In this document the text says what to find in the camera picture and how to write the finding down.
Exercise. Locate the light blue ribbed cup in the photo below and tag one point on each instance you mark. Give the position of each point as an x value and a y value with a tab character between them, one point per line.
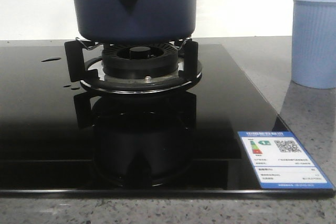
313	43

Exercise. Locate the black pot support grate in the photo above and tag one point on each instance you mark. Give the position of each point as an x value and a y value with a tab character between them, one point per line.
91	76

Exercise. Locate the dark blue cooking pot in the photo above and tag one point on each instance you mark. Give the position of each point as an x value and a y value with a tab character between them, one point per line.
135	21

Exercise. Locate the black gas burner head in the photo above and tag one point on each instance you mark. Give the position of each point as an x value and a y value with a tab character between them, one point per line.
137	62

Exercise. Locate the black glass gas cooktop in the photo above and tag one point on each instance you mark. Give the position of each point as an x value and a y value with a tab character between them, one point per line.
59	140

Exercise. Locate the blue white energy label sticker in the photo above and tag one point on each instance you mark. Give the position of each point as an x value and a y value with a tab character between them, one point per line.
280	161

